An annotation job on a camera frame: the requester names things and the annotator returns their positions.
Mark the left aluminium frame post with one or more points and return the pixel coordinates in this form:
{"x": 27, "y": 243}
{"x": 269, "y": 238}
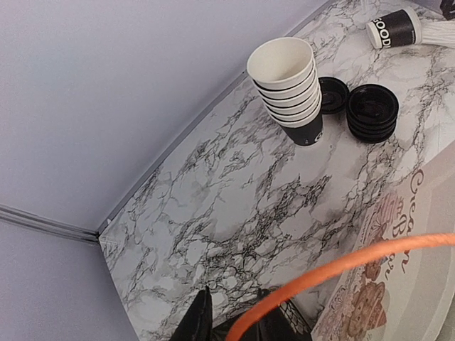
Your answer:
{"x": 40, "y": 224}

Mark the stack of paper cups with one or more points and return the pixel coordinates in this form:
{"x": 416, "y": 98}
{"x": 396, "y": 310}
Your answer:
{"x": 284, "y": 73}

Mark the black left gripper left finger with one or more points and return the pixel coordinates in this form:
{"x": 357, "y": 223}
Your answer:
{"x": 197, "y": 323}

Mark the loose black lid on table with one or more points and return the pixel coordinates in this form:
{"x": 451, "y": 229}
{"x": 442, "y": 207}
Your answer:
{"x": 334, "y": 95}

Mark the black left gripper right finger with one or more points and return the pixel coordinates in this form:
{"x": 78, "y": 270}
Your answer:
{"x": 282, "y": 323}

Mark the stack of black lids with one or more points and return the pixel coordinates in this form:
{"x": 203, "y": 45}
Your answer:
{"x": 371, "y": 113}

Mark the black floral tray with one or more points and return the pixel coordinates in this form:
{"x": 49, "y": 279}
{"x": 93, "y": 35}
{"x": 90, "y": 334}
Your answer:
{"x": 304, "y": 330}

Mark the black cup holding straws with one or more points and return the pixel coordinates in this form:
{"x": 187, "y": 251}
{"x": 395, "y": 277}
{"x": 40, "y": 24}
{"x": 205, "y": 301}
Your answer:
{"x": 399, "y": 28}

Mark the white paper takeout bag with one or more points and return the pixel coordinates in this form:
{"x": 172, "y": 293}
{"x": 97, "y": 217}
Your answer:
{"x": 398, "y": 282}

